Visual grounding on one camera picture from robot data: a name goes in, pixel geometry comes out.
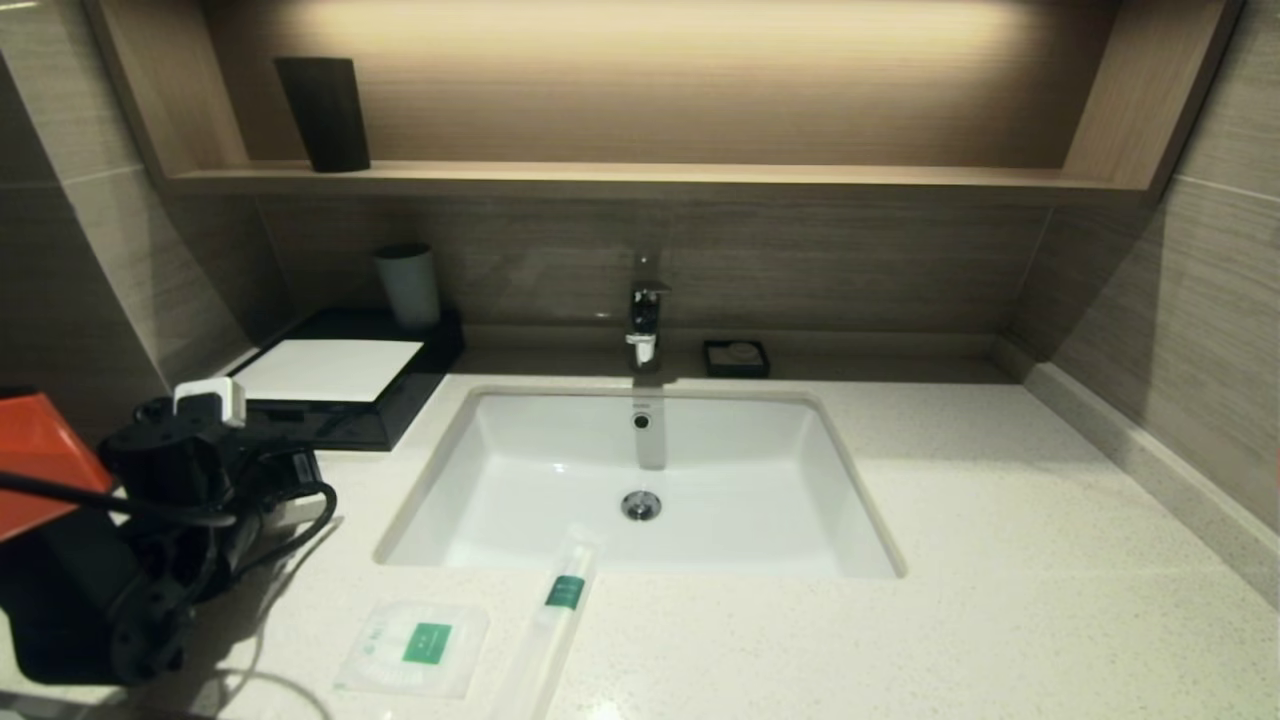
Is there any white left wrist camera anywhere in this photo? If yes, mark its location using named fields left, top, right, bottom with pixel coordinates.
left=173, top=377, right=247, bottom=429

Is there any wooden wall shelf niche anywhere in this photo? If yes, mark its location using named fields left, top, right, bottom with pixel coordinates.
left=85, top=0, right=1246, bottom=209

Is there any black box white ribbed top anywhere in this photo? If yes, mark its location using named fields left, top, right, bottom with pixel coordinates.
left=228, top=308, right=466, bottom=453

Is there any square frosted packet green label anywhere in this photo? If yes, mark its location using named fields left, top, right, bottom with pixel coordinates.
left=335, top=598, right=491, bottom=698

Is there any long frosted toothbrush packet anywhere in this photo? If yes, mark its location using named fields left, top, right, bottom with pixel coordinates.
left=490, top=522, right=609, bottom=720

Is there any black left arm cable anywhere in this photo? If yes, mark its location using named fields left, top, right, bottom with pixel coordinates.
left=0, top=470, right=338, bottom=581

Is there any pale grey cup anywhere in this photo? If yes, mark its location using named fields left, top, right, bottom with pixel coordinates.
left=376, top=244, right=443, bottom=333

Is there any black soap dish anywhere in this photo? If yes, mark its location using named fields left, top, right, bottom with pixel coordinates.
left=703, top=340, right=771, bottom=380

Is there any dark tapered cup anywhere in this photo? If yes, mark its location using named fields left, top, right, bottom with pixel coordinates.
left=274, top=57, right=372, bottom=174

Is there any chrome faucet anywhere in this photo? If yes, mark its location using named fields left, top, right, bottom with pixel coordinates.
left=626, top=252, right=673, bottom=374

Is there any white ceramic sink basin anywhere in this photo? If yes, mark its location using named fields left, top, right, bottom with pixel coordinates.
left=376, top=385, right=907, bottom=581

